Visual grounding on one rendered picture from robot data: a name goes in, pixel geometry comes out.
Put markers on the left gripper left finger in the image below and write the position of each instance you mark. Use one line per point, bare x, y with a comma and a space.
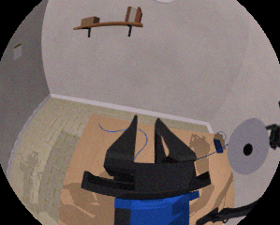
124, 146

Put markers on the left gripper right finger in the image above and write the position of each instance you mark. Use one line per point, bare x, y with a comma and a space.
178, 150

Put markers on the grey disc with black centre hole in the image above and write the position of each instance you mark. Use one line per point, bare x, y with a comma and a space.
248, 146

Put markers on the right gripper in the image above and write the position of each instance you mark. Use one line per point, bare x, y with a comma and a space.
274, 138

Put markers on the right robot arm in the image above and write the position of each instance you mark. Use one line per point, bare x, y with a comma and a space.
226, 213

